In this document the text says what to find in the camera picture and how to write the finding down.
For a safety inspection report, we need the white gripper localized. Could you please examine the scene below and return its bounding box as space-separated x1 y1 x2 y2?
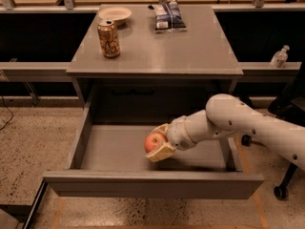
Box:
145 115 196 162

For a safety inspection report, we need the red apple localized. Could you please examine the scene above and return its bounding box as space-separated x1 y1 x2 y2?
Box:
144 133 167 154

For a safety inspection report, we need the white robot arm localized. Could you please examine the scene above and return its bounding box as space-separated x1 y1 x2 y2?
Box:
146 94 305 171

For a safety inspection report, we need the open grey top drawer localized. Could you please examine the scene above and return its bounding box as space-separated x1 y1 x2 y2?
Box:
42 91 265 200

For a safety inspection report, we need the grey cabinet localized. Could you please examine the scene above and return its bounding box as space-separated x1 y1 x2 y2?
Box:
68 5 242 125

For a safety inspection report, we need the gold soda can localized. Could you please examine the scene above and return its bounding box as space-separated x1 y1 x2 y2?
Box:
97 19 120 58

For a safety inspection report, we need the blue chip bag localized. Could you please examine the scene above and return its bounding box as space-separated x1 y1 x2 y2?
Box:
152 0 187 31

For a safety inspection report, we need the black office chair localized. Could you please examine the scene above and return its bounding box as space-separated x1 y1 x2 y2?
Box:
240 60 305 200

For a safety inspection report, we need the white paper bowl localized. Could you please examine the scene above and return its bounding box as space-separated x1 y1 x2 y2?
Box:
98 6 132 27

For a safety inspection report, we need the clear sanitizer bottle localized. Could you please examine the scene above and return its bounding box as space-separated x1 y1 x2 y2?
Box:
270 45 290 69

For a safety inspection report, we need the black floor cable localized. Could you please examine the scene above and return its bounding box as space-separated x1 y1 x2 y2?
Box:
0 95 14 132

